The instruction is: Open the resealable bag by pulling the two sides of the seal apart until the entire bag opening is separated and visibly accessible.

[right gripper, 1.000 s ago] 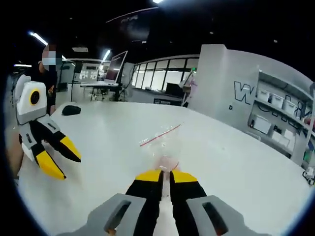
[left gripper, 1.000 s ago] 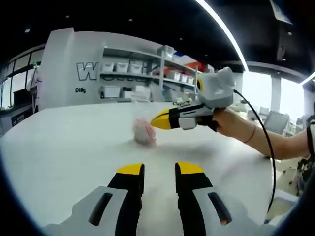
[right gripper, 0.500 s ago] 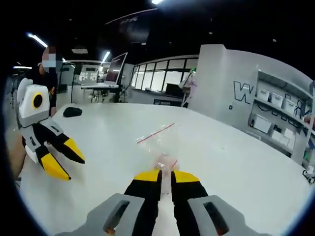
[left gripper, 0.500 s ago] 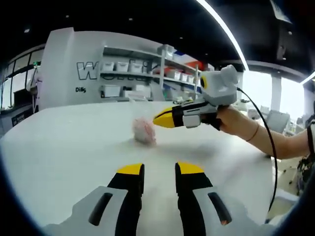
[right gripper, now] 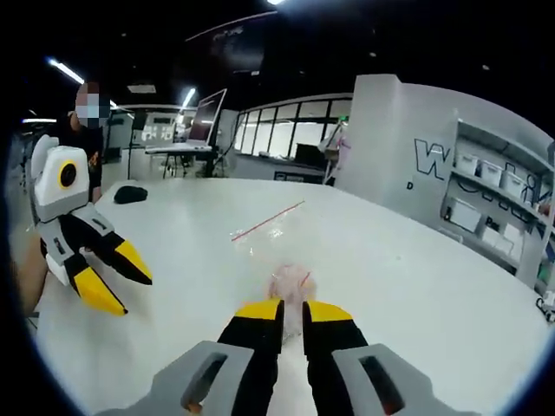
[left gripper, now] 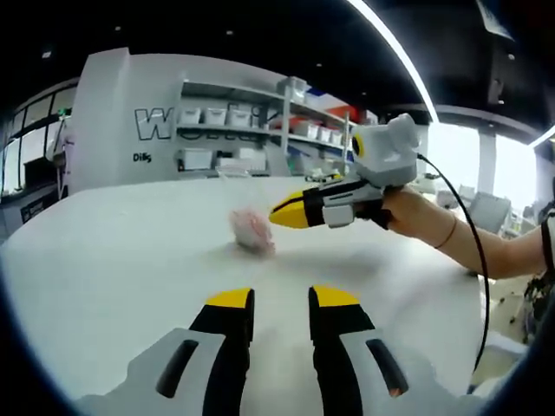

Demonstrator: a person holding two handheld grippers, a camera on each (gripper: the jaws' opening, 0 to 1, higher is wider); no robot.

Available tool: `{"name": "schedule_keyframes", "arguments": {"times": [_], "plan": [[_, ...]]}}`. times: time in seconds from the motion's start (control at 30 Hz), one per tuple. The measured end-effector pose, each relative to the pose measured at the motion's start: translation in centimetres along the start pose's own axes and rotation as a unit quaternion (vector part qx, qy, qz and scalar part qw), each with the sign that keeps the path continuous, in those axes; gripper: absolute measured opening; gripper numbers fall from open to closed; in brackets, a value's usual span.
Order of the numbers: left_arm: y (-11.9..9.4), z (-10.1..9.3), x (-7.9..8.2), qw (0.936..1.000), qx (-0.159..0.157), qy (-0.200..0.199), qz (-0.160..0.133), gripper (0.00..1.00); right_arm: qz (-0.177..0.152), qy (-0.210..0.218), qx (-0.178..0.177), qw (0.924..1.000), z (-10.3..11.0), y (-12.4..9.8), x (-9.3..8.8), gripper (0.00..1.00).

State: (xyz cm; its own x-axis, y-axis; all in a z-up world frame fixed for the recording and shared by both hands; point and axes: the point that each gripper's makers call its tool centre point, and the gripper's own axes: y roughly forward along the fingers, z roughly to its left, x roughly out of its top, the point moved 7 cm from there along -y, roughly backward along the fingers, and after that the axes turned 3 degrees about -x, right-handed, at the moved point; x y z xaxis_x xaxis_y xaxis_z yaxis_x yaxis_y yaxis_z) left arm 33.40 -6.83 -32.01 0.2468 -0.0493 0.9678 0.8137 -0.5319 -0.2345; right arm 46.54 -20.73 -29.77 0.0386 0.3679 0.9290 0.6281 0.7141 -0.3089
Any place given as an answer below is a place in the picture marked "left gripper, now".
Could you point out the black monitor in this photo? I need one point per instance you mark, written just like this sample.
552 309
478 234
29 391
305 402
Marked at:
39 172

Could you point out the black-framed glass partition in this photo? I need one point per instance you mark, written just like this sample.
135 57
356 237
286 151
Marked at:
26 125

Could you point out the grey office chair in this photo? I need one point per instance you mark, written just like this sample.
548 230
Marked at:
490 208

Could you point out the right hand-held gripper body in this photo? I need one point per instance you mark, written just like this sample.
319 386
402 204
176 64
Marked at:
386 151

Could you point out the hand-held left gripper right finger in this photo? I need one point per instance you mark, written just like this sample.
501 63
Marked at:
347 368

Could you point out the person's striped black shirt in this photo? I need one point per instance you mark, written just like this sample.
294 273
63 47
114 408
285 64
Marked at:
546 238

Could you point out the white pink floor stand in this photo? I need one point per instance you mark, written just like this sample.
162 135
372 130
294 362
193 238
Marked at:
65 145

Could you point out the clear resealable bag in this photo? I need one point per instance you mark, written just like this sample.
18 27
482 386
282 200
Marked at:
253 232

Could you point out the person's right hand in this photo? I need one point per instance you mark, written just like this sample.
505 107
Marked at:
416 214

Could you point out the row of white storage bins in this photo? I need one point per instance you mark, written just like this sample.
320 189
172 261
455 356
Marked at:
214 116

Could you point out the short ceiling light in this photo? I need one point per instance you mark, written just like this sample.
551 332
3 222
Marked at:
544 137

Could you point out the yellow black devices cluster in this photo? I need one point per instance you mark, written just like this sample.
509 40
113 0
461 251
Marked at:
325 176

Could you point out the dark low counter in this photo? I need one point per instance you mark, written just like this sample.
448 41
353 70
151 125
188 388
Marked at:
30 210

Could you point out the grey metal shelf rack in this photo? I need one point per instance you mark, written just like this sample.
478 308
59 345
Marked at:
286 121

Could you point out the long ceiling light strip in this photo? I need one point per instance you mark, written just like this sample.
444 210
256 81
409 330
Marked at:
407 65

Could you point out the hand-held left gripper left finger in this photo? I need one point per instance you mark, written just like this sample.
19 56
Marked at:
182 372

